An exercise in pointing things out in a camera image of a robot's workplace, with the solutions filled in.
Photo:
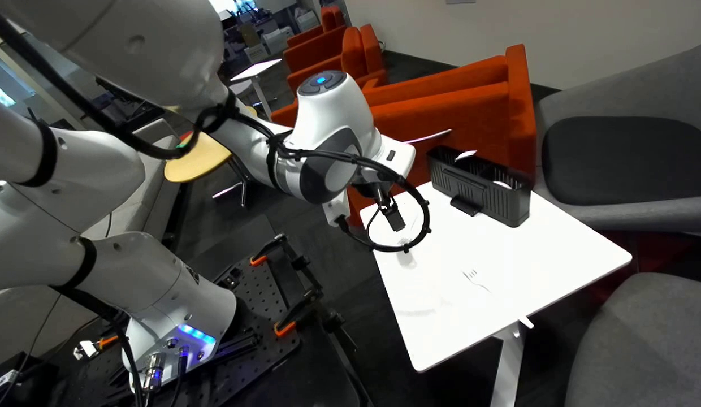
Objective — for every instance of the dark grey seat cushion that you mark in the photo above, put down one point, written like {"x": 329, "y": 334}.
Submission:
{"x": 630, "y": 158}

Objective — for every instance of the white plastic fork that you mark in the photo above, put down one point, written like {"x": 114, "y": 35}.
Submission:
{"x": 500, "y": 183}
{"x": 465, "y": 154}

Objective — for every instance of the grey lounge chair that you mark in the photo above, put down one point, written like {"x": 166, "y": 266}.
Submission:
{"x": 630, "y": 92}

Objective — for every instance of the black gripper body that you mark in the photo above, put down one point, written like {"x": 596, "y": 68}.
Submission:
{"x": 372, "y": 183}

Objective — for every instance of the white side table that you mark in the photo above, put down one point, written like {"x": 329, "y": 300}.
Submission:
{"x": 254, "y": 68}

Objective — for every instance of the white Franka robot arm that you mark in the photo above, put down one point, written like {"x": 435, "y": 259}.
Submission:
{"x": 138, "y": 45}

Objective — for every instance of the orange armchair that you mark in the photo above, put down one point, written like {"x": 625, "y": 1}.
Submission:
{"x": 333, "y": 16}
{"x": 470, "y": 120}
{"x": 442, "y": 76}
{"x": 329, "y": 53}

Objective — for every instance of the grey fabric chair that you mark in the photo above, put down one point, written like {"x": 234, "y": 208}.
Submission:
{"x": 651, "y": 346}

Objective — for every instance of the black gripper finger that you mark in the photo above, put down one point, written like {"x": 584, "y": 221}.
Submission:
{"x": 387, "y": 206}
{"x": 399, "y": 221}

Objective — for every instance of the white table stand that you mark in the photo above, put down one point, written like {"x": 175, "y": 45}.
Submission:
{"x": 509, "y": 363}

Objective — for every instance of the small white orange plug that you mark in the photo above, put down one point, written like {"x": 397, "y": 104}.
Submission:
{"x": 90, "y": 349}

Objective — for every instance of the light wooden round seat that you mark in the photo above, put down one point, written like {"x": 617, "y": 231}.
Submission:
{"x": 194, "y": 162}

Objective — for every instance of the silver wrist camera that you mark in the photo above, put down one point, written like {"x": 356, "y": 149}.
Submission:
{"x": 399, "y": 158}

